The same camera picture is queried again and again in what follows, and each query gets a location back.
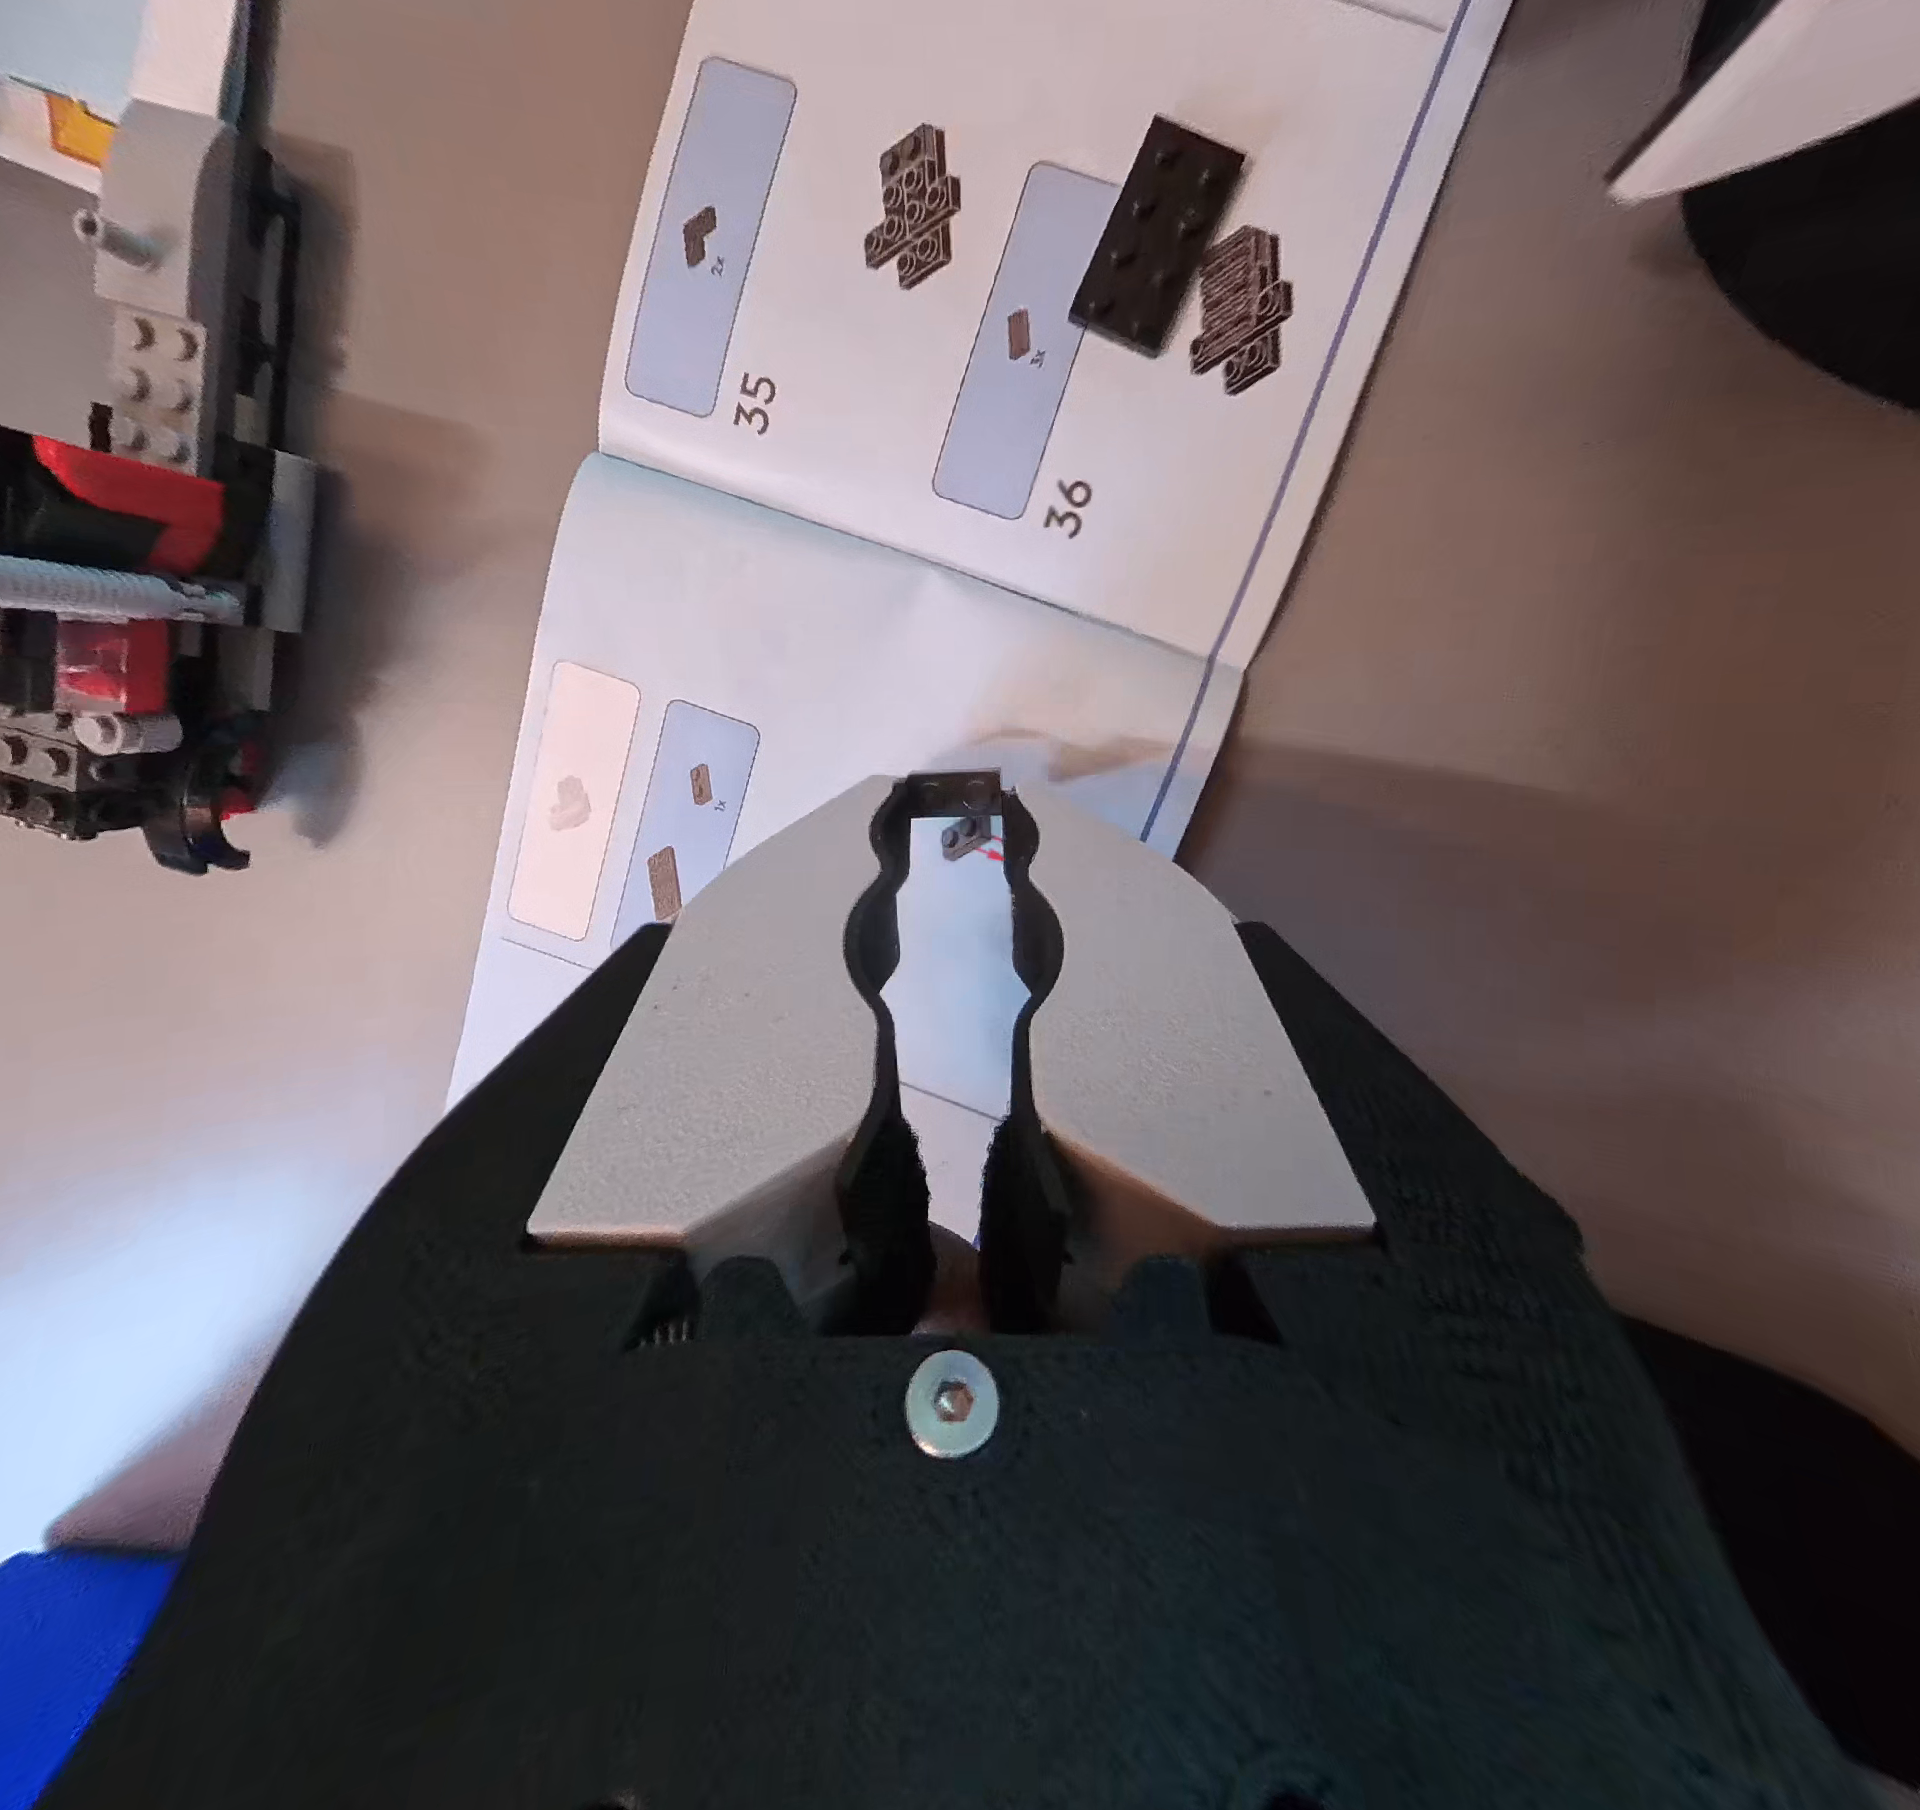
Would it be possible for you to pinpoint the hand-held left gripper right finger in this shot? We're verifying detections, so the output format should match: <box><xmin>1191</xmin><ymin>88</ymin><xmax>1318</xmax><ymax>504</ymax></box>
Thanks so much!
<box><xmin>1006</xmin><ymin>783</ymin><xmax>1383</xmax><ymax>1320</ymax></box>

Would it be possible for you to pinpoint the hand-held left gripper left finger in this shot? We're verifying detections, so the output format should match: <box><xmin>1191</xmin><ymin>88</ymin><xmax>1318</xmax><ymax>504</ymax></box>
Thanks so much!
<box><xmin>526</xmin><ymin>772</ymin><xmax>910</xmax><ymax>1320</ymax></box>

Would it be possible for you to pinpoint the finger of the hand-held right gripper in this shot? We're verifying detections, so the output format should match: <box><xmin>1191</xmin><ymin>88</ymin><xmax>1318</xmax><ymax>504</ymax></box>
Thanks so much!
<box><xmin>1604</xmin><ymin>0</ymin><xmax>1920</xmax><ymax>206</ymax></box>

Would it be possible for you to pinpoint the black lego plate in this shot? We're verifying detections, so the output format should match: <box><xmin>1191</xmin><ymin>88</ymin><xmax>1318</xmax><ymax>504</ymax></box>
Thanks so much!
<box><xmin>1064</xmin><ymin>113</ymin><xmax>1249</xmax><ymax>363</ymax></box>

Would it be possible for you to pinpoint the lego truck model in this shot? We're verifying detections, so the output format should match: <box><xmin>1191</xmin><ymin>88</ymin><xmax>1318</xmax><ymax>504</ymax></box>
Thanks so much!
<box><xmin>0</xmin><ymin>98</ymin><xmax>328</xmax><ymax>878</ymax></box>

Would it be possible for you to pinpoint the open lego instruction booklet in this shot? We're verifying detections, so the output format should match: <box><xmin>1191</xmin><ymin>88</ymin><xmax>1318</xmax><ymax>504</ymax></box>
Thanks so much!
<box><xmin>446</xmin><ymin>0</ymin><xmax>1566</xmax><ymax>1250</ymax></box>

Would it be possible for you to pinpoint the black quilted case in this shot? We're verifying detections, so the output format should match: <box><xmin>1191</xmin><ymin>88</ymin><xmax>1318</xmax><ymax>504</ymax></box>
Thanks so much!
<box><xmin>1677</xmin><ymin>86</ymin><xmax>1920</xmax><ymax>414</ymax></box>

